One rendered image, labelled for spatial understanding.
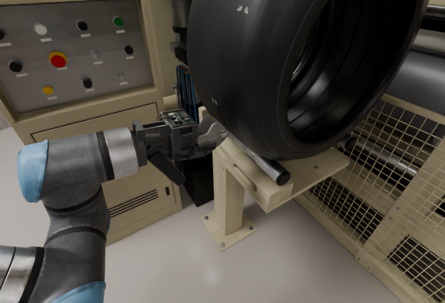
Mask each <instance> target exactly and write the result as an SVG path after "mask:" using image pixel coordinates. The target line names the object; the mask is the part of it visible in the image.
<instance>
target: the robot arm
mask: <svg viewBox="0 0 445 303"><path fill-rule="evenodd" d="M159 116H160V121H158V117H159ZM159 116H157V122H151V123H147V124H141V123H140V121H139V120H136V121H132V131H130V129H129V128H127V127H122V128H115V129H111V130H104V131H101V132H94V133H90V134H83V135H78V136H72V137H67V138H60V139H57V140H50V141H48V140H44V141H43V142H39V143H35V144H30V145H27V146H24V147H23V148H21V150H20V151H19V153H18V157H17V175H18V180H19V186H20V189H21V192H22V195H23V197H24V199H25V200H26V201H27V202H33V203H36V202H38V201H39V200H41V201H42V203H43V205H44V207H45V209H46V211H47V213H48V215H49V217H50V227H49V229H48V234H47V237H46V241H45V244H44V247H36V246H31V247H15V246H6V245H0V303H104V293H105V289H106V282H105V252H106V241H107V234H108V232H109V228H110V225H111V215H110V212H109V209H108V208H107V204H106V201H105V197H104V194H103V189H102V186H101V183H104V182H107V181H111V180H114V179H118V178H121V177H126V176H128V175H132V174H135V173H138V172H139V167H142V166H145V165H147V162H148V161H149V162H150V163H151V164H153V165H154V166H155V167H156V168H158V169H159V170H160V171H161V172H162V173H163V174H164V175H165V176H167V178H168V179H169V180H171V181H173V182H174V183H175V184H176V185H177V186H180V185H181V184H182V183H183V182H184V181H185V180H186V178H185V176H184V175H183V170H182V168H181V167H180V166H178V165H176V164H175V163H174V162H173V161H172V160H176V161H181V160H187V159H188V160H191V159H195V158H200V157H204V156H206V155H208V154H209V153H211V152H212V151H213V150H215V149H216V147H217V146H219V145H220V144H221V143H222V142H223V141H224V140H225V139H226V137H227V136H228V132H227V131H226V130H221V129H220V124H219V123H217V122H216V123H213V119H212V117H211V116H209V115H207V116H204V117H203V119H202V121H201V123H200V124H199V125H198V124H196V122H195V121H194V120H193V119H192V118H191V117H190V116H189V115H188V114H187V113H186V112H185V111H184V109H178V110H170V111H166V112H160V115H159ZM195 143H197V145H195ZM147 160H148V161H147Z"/></svg>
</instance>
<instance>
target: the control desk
mask: <svg viewBox="0 0 445 303"><path fill-rule="evenodd" d="M161 88H162V87H161V83H160V76H159V71H158V65H157V60H156V53H155V49H154V42H153V38H152V31H151V26H150V19H149V15H148V8H147V4H146V0H0V111H1V112H2V114H3V116H4V117H5V118H6V119H7V121H8V123H10V125H11V126H12V128H13V130H14V131H15V132H16V134H17V136H18V137H19V138H20V139H21V141H22V143H23V144H24V145H25V146H27V145H30V144H35V143H39V142H43V141H44V140H48V141H50V140H57V139H60V138H67V137H72V136H78V135H83V134H90V133H94V132H101V131H104V130H111V129H115V128H122V127H127V128H129V129H130V131H132V121H136V120H139V121H140V123H141V124H147V123H151V122H157V116H159V115H160V112H165V106H164V99H163V95H162V89H161ZM147 161H148V160H147ZM101 186H102V189H103V194H104V197H105V201H106V204H107V208H108V209H109V212H110V215H111V225H110V228H109V232H108V234H107V241H106V246H107V245H110V244H112V243H114V242H116V241H118V240H120V239H122V238H124V237H126V236H129V235H130V234H133V233H134V232H137V231H138V230H141V229H142V228H145V227H146V226H149V225H151V224H153V223H155V222H157V221H159V220H161V219H163V218H166V217H168V216H170V215H172V214H174V213H176V212H178V211H180V210H182V209H183V208H182V204H181V197H180V193H179V186H177V185H176V184H175V183H174V182H173V181H171V180H169V179H168V178H167V176H165V175H164V174H163V173H162V172H161V171H160V170H159V169H158V168H156V167H155V166H154V165H153V164H151V163H150V162H149V161H148V162H147V165H145V166H142V167H139V172H138V173H135V174H132V175H128V176H126V177H121V178H118V179H114V180H111V181H107V182H104V183H101Z"/></svg>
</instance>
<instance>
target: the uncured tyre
mask: <svg viewBox="0 0 445 303"><path fill-rule="evenodd" d="M428 2H429V0H255V2H254V5H253V7H252V10H251V12H250V15H249V17H248V18H246V17H242V16H240V15H235V12H236V8H237V6H238V3H239V0H192V3H191V8H190V12H189V18H188V23H187V62H188V66H189V72H190V75H191V79H192V82H193V84H194V87H195V90H196V92H197V94H198V96H199V98H200V100H201V102H202V103H203V105H204V107H205V108H206V109H207V111H208V112H209V113H210V114H211V115H212V116H213V117H214V118H215V119H216V120H217V121H219V122H220V123H221V124H222V125H223V126H224V127H225V128H226V129H227V130H228V131H229V132H230V133H231V134H232V135H233V136H235V137H236V138H237V139H238V140H239V141H240V142H241V143H242V144H244V145H245V146H246V147H247V148H248V149H249V150H250V151H252V152H254V153H256V154H258V155H260V156H262V157H265V158H267V159H270V160H274V161H290V160H295V159H304V158H308V157H312V156H314V155H317V154H320V153H322V152H324V151H326V150H327V149H329V148H331V147H332V146H334V145H335V144H337V143H338V142H339V141H340V140H342V139H343V138H344V137H346V136H347V135H348V134H349V133H351V131H353V129H355V127H357V125H359V123H360V122H361V121H362V120H363V119H364V118H365V117H366V116H367V115H368V114H369V113H370V111H371V110H372V109H373V107H374V106H375V105H376V104H377V103H378V101H379V100H380V98H382V96H383V94H384V93H385V92H386V90H387V89H388V87H389V86H390V84H391V83H392V81H393V80H394V78H395V76H396V75H397V73H398V71H399V70H400V68H401V66H402V65H403V62H404V61H405V59H406V57H407V55H408V53H409V51H410V49H411V47H412V45H413V43H414V41H415V38H416V37H417V34H418V32H419V29H420V26H421V24H422V21H423V18H424V15H425V13H426V9H427V7H428ZM306 39H307V40H306ZM305 41H306V43H305ZM304 43H305V46H304V48H303V45H304ZM302 48H303V51H302V52H301V50H302ZM300 53H301V55H300V56H299V54H300ZM210 94H211V95H212V96H214V97H215V98H216V99H217V102H218V106H219V108H218V107H217V106H216V105H214V104H213V102H212V100H211V95H210Z"/></svg>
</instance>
